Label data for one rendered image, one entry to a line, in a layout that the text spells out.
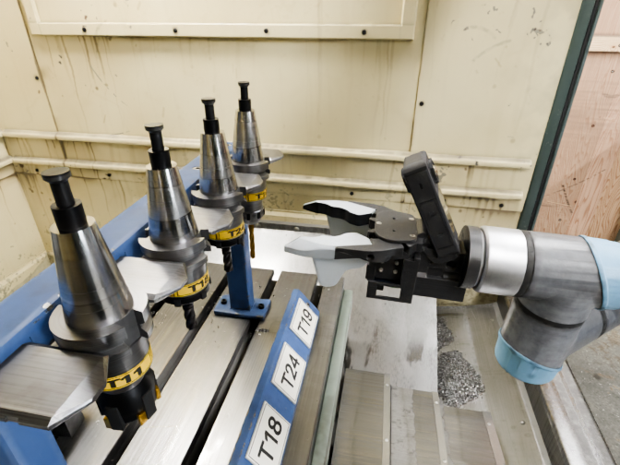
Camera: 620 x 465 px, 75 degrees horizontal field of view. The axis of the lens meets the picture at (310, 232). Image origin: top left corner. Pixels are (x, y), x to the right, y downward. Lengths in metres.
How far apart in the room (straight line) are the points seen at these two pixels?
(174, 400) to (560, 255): 0.54
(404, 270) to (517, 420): 0.61
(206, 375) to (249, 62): 0.71
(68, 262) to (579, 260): 0.45
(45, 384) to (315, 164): 0.87
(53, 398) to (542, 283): 0.43
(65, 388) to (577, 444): 0.74
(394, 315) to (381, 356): 0.11
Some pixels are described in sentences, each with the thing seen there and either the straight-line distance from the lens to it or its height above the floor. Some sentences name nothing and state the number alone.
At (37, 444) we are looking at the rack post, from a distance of 0.38.
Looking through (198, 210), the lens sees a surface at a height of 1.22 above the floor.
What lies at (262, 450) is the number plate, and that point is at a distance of 0.56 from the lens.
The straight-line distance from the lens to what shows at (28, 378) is 0.31.
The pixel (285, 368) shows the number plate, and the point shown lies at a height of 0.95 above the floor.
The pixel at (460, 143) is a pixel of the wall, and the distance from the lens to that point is 1.04.
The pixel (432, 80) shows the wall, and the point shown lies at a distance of 1.00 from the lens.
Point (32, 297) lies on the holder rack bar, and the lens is 0.36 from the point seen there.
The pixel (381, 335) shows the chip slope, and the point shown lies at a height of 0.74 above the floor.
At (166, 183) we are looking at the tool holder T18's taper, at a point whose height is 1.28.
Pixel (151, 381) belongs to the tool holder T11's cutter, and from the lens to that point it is 0.37.
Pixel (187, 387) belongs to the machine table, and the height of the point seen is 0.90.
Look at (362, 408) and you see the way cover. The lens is 0.86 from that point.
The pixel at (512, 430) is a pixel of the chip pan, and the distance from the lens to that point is 0.99.
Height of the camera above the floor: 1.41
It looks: 29 degrees down
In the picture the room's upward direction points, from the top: straight up
